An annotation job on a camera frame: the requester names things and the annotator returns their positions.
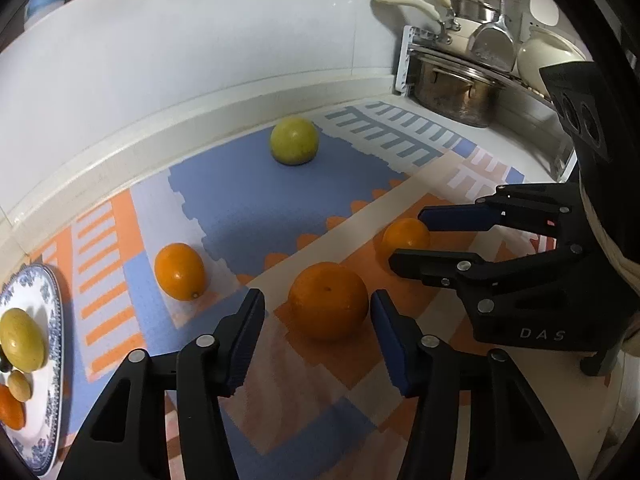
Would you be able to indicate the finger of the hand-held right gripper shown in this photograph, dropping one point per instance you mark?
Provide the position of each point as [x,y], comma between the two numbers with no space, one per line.
[430,265]
[455,217]

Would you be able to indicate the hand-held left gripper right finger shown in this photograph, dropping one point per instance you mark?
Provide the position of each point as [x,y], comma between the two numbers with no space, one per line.
[395,347]

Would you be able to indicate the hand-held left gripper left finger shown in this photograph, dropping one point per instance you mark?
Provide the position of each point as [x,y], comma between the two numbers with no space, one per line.
[245,345]

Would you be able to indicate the small orange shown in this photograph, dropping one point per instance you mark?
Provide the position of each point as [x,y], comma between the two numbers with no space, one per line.
[180,271]
[405,235]

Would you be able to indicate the medium orange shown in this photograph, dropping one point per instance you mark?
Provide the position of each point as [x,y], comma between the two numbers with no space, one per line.
[327,302]

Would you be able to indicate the blue-rimmed white plate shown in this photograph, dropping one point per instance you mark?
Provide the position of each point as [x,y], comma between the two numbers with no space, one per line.
[47,340]

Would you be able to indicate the large yellow-green fruit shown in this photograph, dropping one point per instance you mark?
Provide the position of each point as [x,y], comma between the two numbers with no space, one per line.
[20,340]

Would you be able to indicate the small tan round fruit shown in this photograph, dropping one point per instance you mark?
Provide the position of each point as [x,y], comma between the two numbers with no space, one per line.
[20,386]

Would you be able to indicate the dark plum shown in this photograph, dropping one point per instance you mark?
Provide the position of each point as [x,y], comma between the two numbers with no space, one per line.
[3,364]

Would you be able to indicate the large orange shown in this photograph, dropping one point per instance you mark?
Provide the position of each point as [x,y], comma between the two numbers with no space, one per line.
[10,407]

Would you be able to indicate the steel cooking pot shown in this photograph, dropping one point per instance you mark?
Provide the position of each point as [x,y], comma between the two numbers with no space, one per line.
[452,92]

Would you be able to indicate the patterned colourful table mat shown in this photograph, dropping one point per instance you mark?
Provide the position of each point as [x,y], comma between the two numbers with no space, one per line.
[260,195]

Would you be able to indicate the steel dish rack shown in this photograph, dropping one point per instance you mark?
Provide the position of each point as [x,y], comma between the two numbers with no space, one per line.
[406,60]

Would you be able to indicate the yellow-green round fruit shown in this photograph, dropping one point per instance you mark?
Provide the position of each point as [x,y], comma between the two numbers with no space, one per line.
[295,141]

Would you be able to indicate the steel spatula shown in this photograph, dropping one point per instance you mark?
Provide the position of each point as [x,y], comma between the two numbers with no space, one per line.
[492,42]

